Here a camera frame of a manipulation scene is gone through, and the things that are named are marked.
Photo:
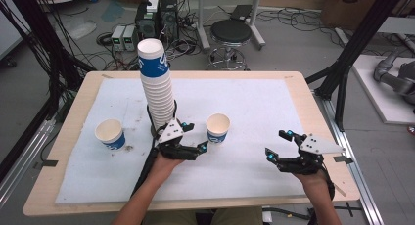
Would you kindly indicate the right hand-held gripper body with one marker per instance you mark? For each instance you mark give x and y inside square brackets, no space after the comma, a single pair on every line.
[318,145]

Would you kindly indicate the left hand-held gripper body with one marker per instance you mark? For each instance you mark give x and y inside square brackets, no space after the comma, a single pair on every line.
[171,132]

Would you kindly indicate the blue label paper cup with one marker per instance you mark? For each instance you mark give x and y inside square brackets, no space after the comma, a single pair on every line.
[114,143]
[218,136]

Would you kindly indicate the stack of white paper cups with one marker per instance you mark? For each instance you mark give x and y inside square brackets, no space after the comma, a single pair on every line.
[158,94]

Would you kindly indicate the person's left hand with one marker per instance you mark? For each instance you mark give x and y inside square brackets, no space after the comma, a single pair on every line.
[166,168]

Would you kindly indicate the person's right hand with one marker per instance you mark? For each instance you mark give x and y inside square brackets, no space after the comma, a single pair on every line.
[310,182]

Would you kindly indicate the black tape strip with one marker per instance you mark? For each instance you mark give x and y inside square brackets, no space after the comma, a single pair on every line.
[343,159]
[45,163]

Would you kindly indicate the white table mat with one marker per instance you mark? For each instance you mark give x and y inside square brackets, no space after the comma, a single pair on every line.
[244,98]

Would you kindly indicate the person's right leg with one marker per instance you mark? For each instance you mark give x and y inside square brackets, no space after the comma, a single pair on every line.
[238,216]

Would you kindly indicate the person's leg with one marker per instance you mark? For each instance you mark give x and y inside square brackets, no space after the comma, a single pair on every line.
[173,219]
[238,216]

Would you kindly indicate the white platform board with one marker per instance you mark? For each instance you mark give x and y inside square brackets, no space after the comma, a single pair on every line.
[381,101]

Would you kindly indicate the person's left leg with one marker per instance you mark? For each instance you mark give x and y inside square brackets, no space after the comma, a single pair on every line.
[173,219]

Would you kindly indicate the wooden desk white legs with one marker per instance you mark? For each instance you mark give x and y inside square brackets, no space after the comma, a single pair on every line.
[203,32]

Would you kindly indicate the grey power supply unit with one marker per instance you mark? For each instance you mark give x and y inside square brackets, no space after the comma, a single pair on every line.
[117,37]
[129,37]

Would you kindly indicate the black round stool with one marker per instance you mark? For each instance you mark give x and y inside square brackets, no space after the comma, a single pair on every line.
[230,31]

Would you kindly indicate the black computer tower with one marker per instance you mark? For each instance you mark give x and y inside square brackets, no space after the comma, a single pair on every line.
[169,18]

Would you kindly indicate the small black computer case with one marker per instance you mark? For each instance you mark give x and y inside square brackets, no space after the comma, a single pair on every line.
[147,22]

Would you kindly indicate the brown cardboard box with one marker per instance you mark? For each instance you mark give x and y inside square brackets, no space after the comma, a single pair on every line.
[345,9]

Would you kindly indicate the aluminium rail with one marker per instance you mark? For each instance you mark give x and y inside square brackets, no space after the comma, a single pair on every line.
[23,163]
[352,172]

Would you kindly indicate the black metal frame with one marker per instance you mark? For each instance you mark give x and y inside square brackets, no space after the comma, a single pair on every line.
[39,39]
[355,45]

